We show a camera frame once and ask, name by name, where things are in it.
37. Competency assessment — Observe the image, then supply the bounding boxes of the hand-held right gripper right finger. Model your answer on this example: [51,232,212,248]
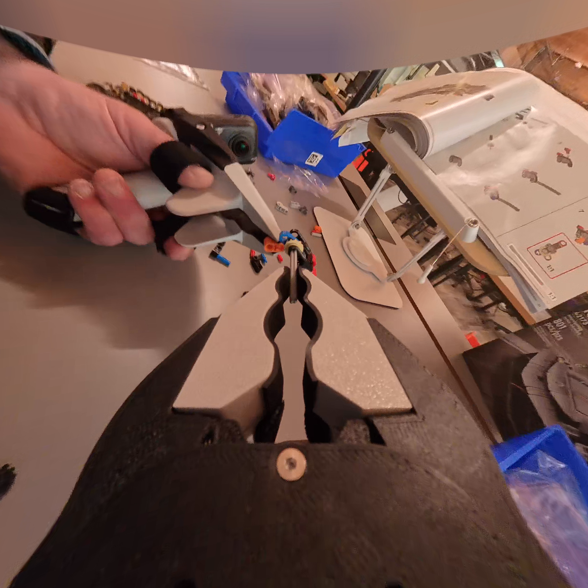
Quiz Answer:
[298,268,413,443]

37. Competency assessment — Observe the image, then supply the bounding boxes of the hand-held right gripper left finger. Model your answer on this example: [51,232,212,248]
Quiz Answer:
[172,266,289,443]

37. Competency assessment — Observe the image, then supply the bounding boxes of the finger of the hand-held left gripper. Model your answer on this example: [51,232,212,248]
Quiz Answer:
[165,164,283,243]
[174,215,273,253]

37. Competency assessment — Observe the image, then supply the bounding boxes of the small black lego assembly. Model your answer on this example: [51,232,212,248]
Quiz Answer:
[277,229,319,305]

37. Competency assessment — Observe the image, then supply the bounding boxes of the clear bags of lego pieces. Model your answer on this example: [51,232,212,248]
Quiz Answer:
[505,452,588,588]
[250,73,338,134]

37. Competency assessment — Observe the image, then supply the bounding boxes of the black lego set box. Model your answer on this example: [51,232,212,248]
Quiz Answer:
[462,307,588,458]

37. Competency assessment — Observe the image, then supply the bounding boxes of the lego instruction booklet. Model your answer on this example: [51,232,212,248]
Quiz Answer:
[334,68,588,315]

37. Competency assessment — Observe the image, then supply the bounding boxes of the person's left hand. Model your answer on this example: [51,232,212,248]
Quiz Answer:
[0,60,216,262]

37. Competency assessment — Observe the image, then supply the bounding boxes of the empty clear plastic bag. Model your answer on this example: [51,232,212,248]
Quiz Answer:
[271,154,334,189]

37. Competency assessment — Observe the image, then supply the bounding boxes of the blue labelled parts bin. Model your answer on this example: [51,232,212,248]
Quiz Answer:
[220,71,367,178]

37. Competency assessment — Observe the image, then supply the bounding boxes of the white book stand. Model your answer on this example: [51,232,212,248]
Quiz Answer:
[314,117,552,309]

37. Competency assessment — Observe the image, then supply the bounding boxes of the plain blue parts bin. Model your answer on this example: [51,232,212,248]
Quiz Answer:
[491,425,588,588]

